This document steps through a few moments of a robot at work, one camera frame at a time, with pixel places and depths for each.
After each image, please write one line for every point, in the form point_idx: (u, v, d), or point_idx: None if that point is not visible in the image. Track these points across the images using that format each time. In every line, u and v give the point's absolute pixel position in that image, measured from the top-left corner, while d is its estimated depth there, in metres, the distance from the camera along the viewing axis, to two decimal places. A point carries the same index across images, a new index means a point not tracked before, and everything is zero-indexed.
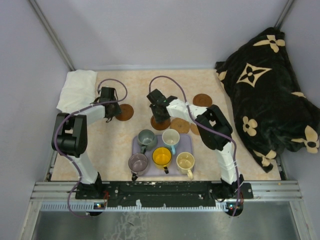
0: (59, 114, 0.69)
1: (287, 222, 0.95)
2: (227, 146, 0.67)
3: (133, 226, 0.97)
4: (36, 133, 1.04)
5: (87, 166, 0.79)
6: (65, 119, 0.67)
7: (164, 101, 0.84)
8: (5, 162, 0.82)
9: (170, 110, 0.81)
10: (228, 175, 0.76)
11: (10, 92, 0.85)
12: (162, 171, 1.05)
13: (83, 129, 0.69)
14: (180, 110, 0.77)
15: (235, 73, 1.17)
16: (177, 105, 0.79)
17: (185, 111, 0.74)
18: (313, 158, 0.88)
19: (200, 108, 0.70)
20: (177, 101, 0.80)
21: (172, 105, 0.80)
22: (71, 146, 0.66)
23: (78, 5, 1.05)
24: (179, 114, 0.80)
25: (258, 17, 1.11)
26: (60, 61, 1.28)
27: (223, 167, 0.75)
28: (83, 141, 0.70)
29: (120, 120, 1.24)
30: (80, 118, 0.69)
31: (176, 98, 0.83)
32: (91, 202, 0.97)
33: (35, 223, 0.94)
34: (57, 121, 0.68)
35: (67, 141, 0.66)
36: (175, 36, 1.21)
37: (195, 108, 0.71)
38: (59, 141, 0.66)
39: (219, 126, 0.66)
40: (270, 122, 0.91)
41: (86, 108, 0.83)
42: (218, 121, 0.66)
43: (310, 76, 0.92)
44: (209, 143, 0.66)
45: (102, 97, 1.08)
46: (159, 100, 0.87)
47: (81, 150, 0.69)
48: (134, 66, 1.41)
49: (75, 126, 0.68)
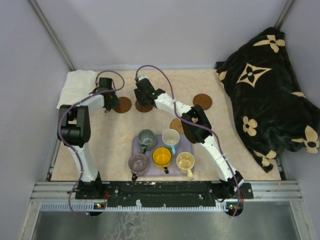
0: (62, 106, 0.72)
1: (288, 223, 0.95)
2: (208, 139, 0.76)
3: (133, 226, 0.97)
4: (36, 133, 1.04)
5: (89, 159, 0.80)
6: (68, 111, 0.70)
7: (152, 93, 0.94)
8: (5, 162, 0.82)
9: (158, 103, 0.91)
10: (219, 171, 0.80)
11: (9, 92, 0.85)
12: (162, 171, 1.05)
13: (85, 120, 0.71)
14: (167, 105, 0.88)
15: (235, 73, 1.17)
16: (164, 99, 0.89)
17: (171, 107, 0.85)
18: (312, 158, 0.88)
19: (185, 106, 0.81)
20: (165, 96, 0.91)
21: (160, 99, 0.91)
22: (77, 136, 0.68)
23: (78, 5, 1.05)
24: (166, 107, 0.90)
25: (258, 17, 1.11)
26: (60, 61, 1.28)
27: (214, 162, 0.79)
28: (87, 131, 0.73)
29: (119, 112, 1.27)
30: (82, 110, 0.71)
31: (164, 92, 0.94)
32: (91, 202, 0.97)
33: (35, 223, 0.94)
34: (60, 113, 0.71)
35: (73, 131, 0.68)
36: (175, 36, 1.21)
37: (181, 106, 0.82)
38: (65, 132, 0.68)
39: (200, 123, 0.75)
40: (270, 122, 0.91)
41: (86, 99, 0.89)
42: (201, 118, 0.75)
43: (310, 76, 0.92)
44: (191, 138, 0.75)
45: (100, 88, 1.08)
46: (147, 90, 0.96)
47: (86, 139, 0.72)
48: (134, 66, 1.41)
49: (78, 117, 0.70)
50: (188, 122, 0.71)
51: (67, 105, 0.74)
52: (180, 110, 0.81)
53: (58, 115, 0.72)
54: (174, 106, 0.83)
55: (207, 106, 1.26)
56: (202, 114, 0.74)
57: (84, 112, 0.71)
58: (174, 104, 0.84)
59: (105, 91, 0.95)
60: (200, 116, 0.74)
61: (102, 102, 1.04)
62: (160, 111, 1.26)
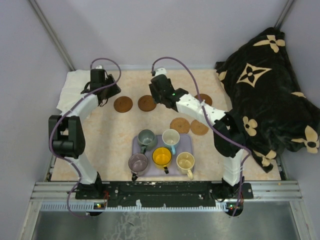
0: (51, 117, 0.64)
1: (288, 223, 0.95)
2: (240, 152, 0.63)
3: (133, 226, 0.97)
4: (36, 132, 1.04)
5: (86, 167, 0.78)
6: (59, 122, 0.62)
7: (173, 94, 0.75)
8: (6, 162, 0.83)
9: (180, 106, 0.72)
10: (231, 177, 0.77)
11: (10, 92, 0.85)
12: (162, 171, 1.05)
13: (78, 131, 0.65)
14: (192, 109, 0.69)
15: (235, 73, 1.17)
16: (189, 102, 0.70)
17: (199, 111, 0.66)
18: (313, 158, 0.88)
19: (217, 110, 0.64)
20: (188, 97, 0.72)
21: (183, 101, 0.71)
22: (70, 148, 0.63)
23: (78, 5, 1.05)
24: (190, 112, 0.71)
25: (258, 17, 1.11)
26: (60, 61, 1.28)
27: (229, 170, 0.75)
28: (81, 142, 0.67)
29: (118, 112, 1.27)
30: (74, 120, 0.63)
31: (187, 93, 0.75)
32: (91, 202, 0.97)
33: (35, 223, 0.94)
34: (50, 125, 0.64)
35: (66, 142, 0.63)
36: (175, 37, 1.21)
37: (211, 110, 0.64)
38: (58, 143, 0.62)
39: (236, 132, 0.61)
40: (270, 122, 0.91)
41: (78, 104, 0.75)
42: (236, 127, 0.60)
43: (310, 76, 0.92)
44: (222, 151, 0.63)
45: (93, 83, 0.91)
46: (166, 90, 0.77)
47: (79, 151, 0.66)
48: (134, 66, 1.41)
49: (70, 129, 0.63)
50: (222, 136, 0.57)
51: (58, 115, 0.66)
52: (211, 117, 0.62)
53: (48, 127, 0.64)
54: (203, 111, 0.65)
55: None
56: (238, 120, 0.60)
57: (77, 123, 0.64)
58: (202, 109, 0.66)
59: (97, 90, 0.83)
60: (236, 124, 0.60)
61: (96, 102, 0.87)
62: (160, 111, 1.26)
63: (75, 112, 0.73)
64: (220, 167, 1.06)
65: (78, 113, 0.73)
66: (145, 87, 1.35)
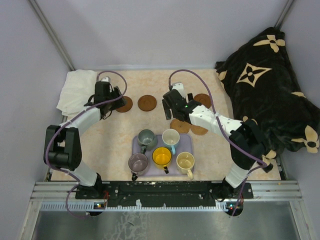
0: (49, 127, 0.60)
1: (287, 222, 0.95)
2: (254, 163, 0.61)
3: (133, 225, 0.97)
4: (36, 132, 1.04)
5: (85, 174, 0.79)
6: (57, 133, 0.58)
7: (185, 107, 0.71)
8: (5, 162, 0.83)
9: (193, 118, 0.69)
10: (236, 181, 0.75)
11: (10, 92, 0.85)
12: (162, 171, 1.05)
13: (75, 143, 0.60)
14: (207, 121, 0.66)
15: (235, 73, 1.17)
16: (203, 113, 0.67)
17: (214, 122, 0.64)
18: (313, 158, 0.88)
19: (232, 121, 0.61)
20: (202, 109, 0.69)
21: (196, 112, 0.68)
22: (64, 161, 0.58)
23: (78, 5, 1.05)
24: (204, 124, 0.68)
25: (258, 17, 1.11)
26: (59, 61, 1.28)
27: (235, 176, 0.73)
28: (78, 154, 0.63)
29: (118, 112, 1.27)
30: (71, 132, 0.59)
31: (200, 105, 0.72)
32: (91, 202, 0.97)
33: (35, 223, 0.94)
34: (47, 135, 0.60)
35: (61, 155, 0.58)
36: (175, 36, 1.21)
37: (226, 121, 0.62)
38: (52, 154, 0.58)
39: (253, 142, 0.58)
40: (270, 122, 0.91)
41: (77, 116, 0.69)
42: (253, 137, 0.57)
43: (310, 76, 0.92)
44: (239, 164, 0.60)
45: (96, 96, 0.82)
46: (178, 103, 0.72)
47: (74, 165, 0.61)
48: (134, 66, 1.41)
49: (67, 141, 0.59)
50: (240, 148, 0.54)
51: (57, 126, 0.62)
52: (227, 128, 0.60)
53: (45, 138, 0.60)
54: (217, 122, 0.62)
55: (207, 105, 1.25)
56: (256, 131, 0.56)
57: (74, 135, 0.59)
58: (216, 120, 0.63)
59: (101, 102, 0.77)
60: (255, 134, 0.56)
61: (98, 116, 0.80)
62: (160, 111, 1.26)
63: (75, 124, 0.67)
64: (220, 167, 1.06)
65: (78, 125, 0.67)
66: (145, 87, 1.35)
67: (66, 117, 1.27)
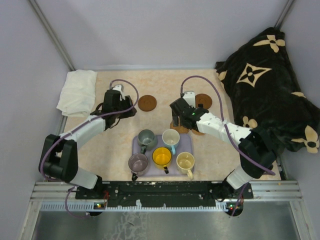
0: (48, 136, 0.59)
1: (287, 223, 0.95)
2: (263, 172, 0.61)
3: (133, 226, 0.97)
4: (36, 132, 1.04)
5: (83, 181, 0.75)
6: (54, 144, 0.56)
7: (192, 114, 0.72)
8: (5, 162, 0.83)
9: (201, 126, 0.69)
10: (237, 182, 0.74)
11: (10, 92, 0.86)
12: (162, 171, 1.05)
13: (71, 157, 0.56)
14: (215, 129, 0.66)
15: (235, 73, 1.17)
16: (210, 121, 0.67)
17: (222, 130, 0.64)
18: (313, 158, 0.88)
19: (241, 128, 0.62)
20: (209, 116, 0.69)
21: (203, 120, 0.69)
22: (58, 173, 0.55)
23: (78, 6, 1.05)
24: (212, 132, 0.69)
25: (258, 17, 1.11)
26: (60, 61, 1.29)
27: (237, 178, 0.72)
28: (74, 168, 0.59)
29: None
30: (69, 145, 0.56)
31: (208, 112, 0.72)
32: (91, 202, 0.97)
33: (35, 223, 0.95)
34: (45, 145, 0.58)
35: (55, 166, 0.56)
36: (175, 37, 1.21)
37: (235, 128, 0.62)
38: (47, 165, 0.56)
39: (263, 151, 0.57)
40: (270, 122, 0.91)
41: (79, 128, 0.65)
42: (264, 146, 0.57)
43: (310, 76, 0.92)
44: (249, 173, 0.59)
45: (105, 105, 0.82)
46: (185, 112, 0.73)
47: (67, 178, 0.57)
48: (134, 66, 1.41)
49: (63, 153, 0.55)
50: (248, 156, 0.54)
51: (57, 136, 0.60)
52: (235, 135, 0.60)
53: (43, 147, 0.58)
54: (225, 130, 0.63)
55: (207, 105, 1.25)
56: (266, 139, 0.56)
57: (71, 149, 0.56)
58: (225, 127, 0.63)
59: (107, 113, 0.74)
60: (265, 143, 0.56)
61: (103, 126, 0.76)
62: (160, 111, 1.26)
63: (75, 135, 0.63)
64: (220, 167, 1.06)
65: (79, 137, 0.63)
66: (145, 87, 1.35)
67: (66, 117, 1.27)
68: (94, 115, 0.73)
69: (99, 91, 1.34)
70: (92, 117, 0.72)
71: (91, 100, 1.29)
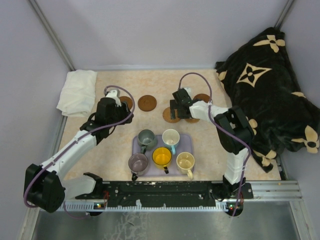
0: (29, 167, 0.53)
1: (287, 223, 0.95)
2: (243, 151, 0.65)
3: (133, 226, 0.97)
4: (36, 132, 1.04)
5: (78, 191, 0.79)
6: (35, 177, 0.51)
7: (189, 102, 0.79)
8: (5, 162, 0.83)
9: (192, 110, 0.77)
10: (232, 176, 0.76)
11: (9, 91, 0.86)
12: (162, 171, 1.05)
13: (54, 189, 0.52)
14: (201, 111, 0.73)
15: (235, 73, 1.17)
16: (200, 105, 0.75)
17: (206, 111, 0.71)
18: (313, 158, 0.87)
19: (222, 108, 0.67)
20: (202, 103, 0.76)
21: (194, 105, 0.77)
22: (42, 204, 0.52)
23: (78, 5, 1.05)
24: (201, 115, 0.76)
25: (258, 17, 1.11)
26: (60, 61, 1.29)
27: (230, 168, 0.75)
28: (60, 197, 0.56)
29: None
30: (50, 179, 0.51)
31: (200, 100, 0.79)
32: (91, 202, 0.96)
33: (35, 223, 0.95)
34: (27, 177, 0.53)
35: (40, 198, 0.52)
36: (175, 36, 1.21)
37: (216, 108, 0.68)
38: (31, 194, 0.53)
39: (240, 128, 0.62)
40: (270, 122, 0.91)
41: (61, 153, 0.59)
42: (240, 123, 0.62)
43: (310, 76, 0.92)
44: (226, 148, 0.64)
45: (97, 116, 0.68)
46: (183, 100, 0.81)
47: (51, 209, 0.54)
48: (134, 66, 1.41)
49: (45, 188, 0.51)
50: (223, 128, 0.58)
51: (38, 166, 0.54)
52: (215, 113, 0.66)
53: (25, 179, 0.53)
54: (208, 110, 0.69)
55: None
56: (241, 117, 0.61)
57: (53, 183, 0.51)
58: (208, 108, 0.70)
59: (97, 129, 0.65)
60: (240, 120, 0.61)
61: (94, 143, 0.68)
62: (160, 111, 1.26)
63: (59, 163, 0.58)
64: (220, 167, 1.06)
65: (63, 164, 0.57)
66: (145, 87, 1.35)
67: (66, 117, 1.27)
68: (85, 132, 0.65)
69: (99, 91, 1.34)
70: (81, 134, 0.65)
71: (91, 101, 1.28)
